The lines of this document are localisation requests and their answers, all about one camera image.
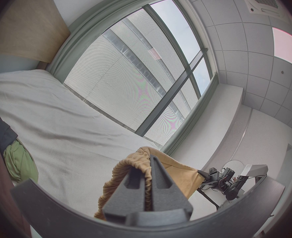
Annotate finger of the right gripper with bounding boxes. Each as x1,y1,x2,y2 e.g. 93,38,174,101
198,170,211,183

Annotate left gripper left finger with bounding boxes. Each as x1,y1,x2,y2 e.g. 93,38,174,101
103,166,146,222

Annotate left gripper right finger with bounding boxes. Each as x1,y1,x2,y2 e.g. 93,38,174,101
150,155,194,219

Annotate mustard yellow shorts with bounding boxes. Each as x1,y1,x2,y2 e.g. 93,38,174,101
94,146,206,219

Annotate bed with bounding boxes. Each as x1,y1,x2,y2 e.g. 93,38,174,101
0,0,166,238

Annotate green garment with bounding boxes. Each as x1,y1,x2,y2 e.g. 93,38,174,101
3,140,39,183

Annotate window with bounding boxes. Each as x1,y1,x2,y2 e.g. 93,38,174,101
63,0,219,148

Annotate black garment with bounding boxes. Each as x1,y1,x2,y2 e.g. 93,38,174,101
0,113,19,156

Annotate ceiling light panel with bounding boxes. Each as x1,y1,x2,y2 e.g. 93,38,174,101
272,27,292,64

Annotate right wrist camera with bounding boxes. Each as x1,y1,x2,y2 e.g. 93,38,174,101
209,167,220,180

